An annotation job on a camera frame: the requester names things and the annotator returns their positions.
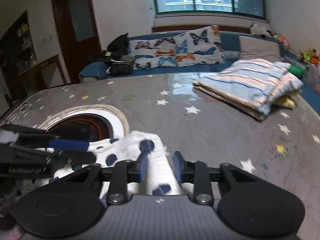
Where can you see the grey star print tablecloth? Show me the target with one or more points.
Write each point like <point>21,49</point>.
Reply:
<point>212,135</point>

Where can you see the colourful plush toys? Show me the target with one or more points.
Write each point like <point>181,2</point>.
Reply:
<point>308,56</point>

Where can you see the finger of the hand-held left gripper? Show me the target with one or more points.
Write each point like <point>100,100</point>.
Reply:
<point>80,157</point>
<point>67,145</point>

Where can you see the dark shelf cabinet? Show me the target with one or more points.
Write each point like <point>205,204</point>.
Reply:
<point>20,55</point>

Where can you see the white wall socket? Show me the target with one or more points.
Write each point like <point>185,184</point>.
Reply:
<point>46,39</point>

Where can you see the blue sofa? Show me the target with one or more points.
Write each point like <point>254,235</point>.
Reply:
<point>230,45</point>

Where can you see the yellow cloth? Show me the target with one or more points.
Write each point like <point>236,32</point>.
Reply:
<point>285,101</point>

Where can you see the black bag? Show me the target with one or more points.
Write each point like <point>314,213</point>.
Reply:
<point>118,43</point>

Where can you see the panda plush toy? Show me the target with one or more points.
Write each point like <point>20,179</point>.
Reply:
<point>260,30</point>

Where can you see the round built-in induction cooker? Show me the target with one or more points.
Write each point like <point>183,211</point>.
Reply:
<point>82,127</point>

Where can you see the pink plush toy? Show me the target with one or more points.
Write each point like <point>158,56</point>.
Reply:
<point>283,40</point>

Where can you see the brown wooden side table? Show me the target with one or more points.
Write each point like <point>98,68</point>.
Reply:
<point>47,72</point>

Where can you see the green plastic container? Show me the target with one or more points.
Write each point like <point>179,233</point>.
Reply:
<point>297,71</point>

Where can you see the white navy polka dot garment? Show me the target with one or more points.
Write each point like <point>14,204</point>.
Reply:
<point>160,175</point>

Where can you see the brown wooden door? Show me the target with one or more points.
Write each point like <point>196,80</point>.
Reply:
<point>62,42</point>

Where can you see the dark clothes pile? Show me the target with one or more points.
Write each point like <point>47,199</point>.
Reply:
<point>117,66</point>

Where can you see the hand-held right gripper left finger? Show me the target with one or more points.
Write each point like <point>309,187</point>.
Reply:
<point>143,165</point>

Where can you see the butterfly print pillow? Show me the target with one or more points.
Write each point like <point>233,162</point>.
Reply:
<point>200,45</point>
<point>155,52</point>

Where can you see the grey cushion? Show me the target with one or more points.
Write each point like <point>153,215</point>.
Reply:
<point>258,46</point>

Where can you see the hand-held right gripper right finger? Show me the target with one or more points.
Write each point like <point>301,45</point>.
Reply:
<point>178,166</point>

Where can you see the brown wooden back rail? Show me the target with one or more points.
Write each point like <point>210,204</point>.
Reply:
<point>175,28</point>

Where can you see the folded striped cloth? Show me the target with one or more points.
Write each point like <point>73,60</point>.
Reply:
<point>245,85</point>

